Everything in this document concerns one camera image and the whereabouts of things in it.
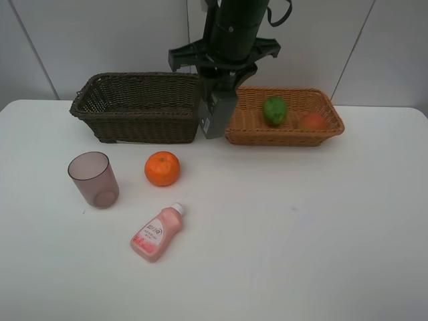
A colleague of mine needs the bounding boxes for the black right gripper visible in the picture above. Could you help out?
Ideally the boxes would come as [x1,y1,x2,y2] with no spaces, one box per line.
[168,37,280,100]

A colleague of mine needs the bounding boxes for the dark green pump bottle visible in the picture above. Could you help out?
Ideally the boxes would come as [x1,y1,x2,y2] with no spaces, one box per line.
[198,82,238,139]

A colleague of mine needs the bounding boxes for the red orange peach fruit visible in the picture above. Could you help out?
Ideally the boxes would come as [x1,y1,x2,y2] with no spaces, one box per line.
[298,112,328,130]

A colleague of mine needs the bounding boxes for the orange mandarin fruit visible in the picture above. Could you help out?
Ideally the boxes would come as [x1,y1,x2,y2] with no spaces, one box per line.
[144,151,181,187]

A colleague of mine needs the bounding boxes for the translucent purple plastic cup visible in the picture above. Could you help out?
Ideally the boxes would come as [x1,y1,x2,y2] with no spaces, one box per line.
[68,151,120,209]

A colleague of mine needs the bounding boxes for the pink lotion bottle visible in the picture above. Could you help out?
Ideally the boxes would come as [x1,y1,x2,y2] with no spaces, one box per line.
[130,203,185,262]

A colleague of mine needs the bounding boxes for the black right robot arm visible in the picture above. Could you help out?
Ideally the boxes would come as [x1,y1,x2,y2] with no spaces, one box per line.
[169,0,281,99]

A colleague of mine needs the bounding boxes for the orange wicker basket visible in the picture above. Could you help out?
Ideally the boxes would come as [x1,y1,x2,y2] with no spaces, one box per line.
[225,86,345,146]

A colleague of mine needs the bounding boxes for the dark brown wicker basket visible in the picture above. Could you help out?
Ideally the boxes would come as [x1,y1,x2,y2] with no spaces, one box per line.
[70,72,199,144]

